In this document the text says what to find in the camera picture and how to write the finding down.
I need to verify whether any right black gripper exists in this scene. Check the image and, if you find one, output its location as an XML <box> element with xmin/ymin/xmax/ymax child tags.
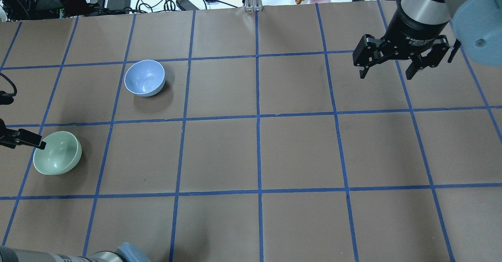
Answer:
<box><xmin>353</xmin><ymin>9</ymin><xmax>449</xmax><ymax>80</ymax></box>

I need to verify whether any green bowl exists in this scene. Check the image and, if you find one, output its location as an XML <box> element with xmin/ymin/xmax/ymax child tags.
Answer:
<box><xmin>33</xmin><ymin>131</ymin><xmax>82</xmax><ymax>175</ymax></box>

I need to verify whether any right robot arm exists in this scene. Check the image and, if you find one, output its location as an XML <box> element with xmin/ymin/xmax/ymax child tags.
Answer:
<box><xmin>353</xmin><ymin>0</ymin><xmax>502</xmax><ymax>80</ymax></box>

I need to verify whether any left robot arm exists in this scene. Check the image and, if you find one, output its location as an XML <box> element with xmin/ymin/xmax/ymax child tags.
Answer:
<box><xmin>0</xmin><ymin>120</ymin><xmax>150</xmax><ymax>262</ymax></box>

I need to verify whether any blue bowl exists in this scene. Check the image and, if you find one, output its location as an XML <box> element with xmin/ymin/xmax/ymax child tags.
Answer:
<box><xmin>124</xmin><ymin>60</ymin><xmax>166</xmax><ymax>97</ymax></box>

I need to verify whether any black power adapter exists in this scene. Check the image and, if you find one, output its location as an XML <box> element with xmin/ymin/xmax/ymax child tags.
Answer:
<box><xmin>176</xmin><ymin>0</ymin><xmax>199</xmax><ymax>11</ymax></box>

